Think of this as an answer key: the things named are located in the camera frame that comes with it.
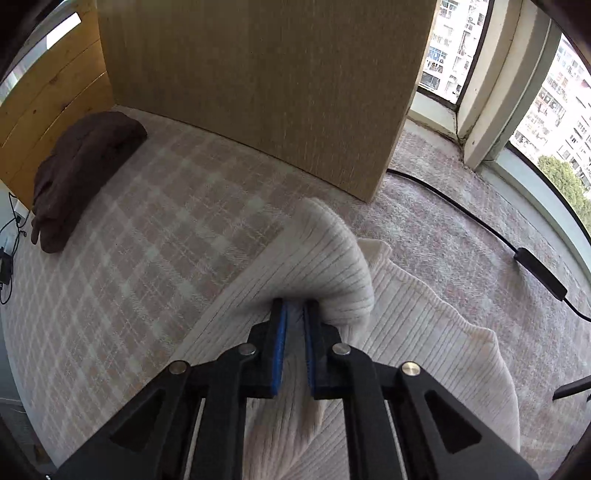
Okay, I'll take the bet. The large bay window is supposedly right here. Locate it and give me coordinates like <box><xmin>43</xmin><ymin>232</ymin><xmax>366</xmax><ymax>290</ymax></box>
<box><xmin>416</xmin><ymin>0</ymin><xmax>591</xmax><ymax>232</ymax></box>

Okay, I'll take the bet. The white ribbed knit sweater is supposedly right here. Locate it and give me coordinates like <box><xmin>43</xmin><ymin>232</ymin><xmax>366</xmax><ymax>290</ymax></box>
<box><xmin>168</xmin><ymin>198</ymin><xmax>522</xmax><ymax>480</ymax></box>

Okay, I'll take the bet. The wooden plank wall panel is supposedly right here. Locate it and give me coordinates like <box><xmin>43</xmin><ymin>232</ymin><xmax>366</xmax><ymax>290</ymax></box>
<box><xmin>0</xmin><ymin>0</ymin><xmax>114</xmax><ymax>210</ymax></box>

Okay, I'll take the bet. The black charging cable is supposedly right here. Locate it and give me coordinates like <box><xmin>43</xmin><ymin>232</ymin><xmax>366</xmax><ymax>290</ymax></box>
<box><xmin>0</xmin><ymin>191</ymin><xmax>31</xmax><ymax>305</ymax></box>

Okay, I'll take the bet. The black cable with inline switch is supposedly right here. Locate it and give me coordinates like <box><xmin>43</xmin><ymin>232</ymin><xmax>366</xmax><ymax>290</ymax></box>
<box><xmin>387</xmin><ymin>168</ymin><xmax>591</xmax><ymax>321</ymax></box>

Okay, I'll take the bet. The narrow side window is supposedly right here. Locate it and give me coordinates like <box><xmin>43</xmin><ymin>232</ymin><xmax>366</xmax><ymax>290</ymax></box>
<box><xmin>0</xmin><ymin>11</ymin><xmax>81</xmax><ymax>100</ymax></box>

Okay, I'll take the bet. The pink plaid bed sheet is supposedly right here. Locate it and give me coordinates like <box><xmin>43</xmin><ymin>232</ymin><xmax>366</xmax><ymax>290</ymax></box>
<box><xmin>0</xmin><ymin>105</ymin><xmax>591</xmax><ymax>480</ymax></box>

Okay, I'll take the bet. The folded brown sweater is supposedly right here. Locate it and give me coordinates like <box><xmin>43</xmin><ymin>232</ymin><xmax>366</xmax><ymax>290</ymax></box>
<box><xmin>31</xmin><ymin>112</ymin><xmax>148</xmax><ymax>253</ymax></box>

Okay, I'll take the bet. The tan fabric headboard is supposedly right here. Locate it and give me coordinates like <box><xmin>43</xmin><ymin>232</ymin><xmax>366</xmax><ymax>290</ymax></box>
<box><xmin>96</xmin><ymin>0</ymin><xmax>437</xmax><ymax>204</ymax></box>

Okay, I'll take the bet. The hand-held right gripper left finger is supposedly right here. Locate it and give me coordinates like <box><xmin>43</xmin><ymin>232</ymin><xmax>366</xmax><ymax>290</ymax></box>
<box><xmin>55</xmin><ymin>298</ymin><xmax>289</xmax><ymax>480</ymax></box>

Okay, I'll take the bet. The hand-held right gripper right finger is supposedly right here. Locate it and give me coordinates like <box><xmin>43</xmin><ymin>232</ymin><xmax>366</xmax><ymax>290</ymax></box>
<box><xmin>302</xmin><ymin>300</ymin><xmax>539</xmax><ymax>480</ymax></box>

